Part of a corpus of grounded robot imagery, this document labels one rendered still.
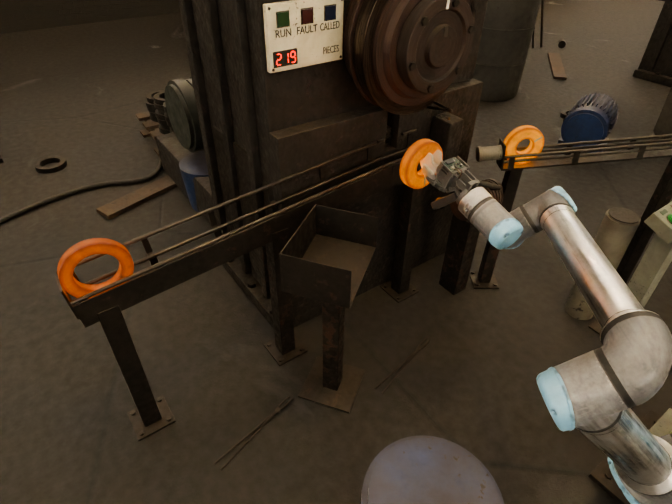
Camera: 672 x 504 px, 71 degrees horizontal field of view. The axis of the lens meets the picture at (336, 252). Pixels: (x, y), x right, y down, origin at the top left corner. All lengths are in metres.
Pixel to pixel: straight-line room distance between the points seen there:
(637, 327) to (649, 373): 0.08
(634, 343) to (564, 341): 1.22
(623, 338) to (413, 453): 0.54
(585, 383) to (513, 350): 1.11
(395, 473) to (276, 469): 0.58
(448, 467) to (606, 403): 0.41
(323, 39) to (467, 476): 1.25
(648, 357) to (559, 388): 0.16
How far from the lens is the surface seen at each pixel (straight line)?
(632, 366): 1.01
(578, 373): 1.02
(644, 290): 2.19
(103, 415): 1.96
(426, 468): 1.23
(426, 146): 1.46
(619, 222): 2.06
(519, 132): 1.97
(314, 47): 1.54
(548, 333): 2.23
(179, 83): 2.68
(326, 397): 1.82
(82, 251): 1.37
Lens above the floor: 1.51
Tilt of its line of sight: 38 degrees down
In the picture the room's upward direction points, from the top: 1 degrees clockwise
